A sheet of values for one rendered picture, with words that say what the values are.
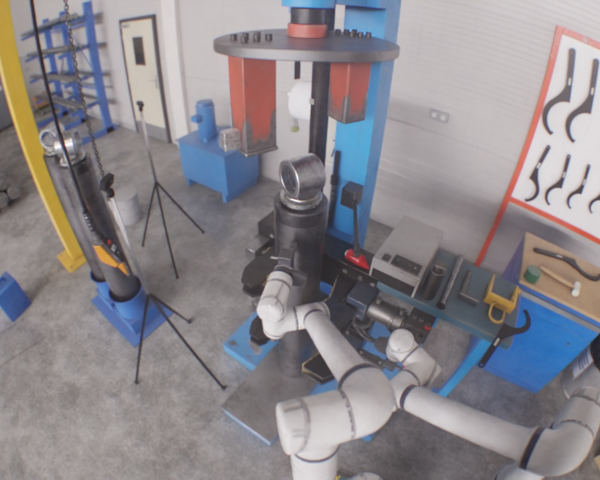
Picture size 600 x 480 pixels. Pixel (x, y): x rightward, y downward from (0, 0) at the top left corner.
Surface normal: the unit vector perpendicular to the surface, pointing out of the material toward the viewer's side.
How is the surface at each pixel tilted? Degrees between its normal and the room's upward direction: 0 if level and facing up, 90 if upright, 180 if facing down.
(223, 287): 0
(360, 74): 90
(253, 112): 90
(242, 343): 0
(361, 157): 90
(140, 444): 0
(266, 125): 90
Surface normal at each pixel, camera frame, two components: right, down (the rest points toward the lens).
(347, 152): -0.57, 0.53
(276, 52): -0.26, 0.62
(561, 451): -0.44, -0.64
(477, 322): 0.03, -0.76
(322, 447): 0.25, 0.43
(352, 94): 0.55, 0.56
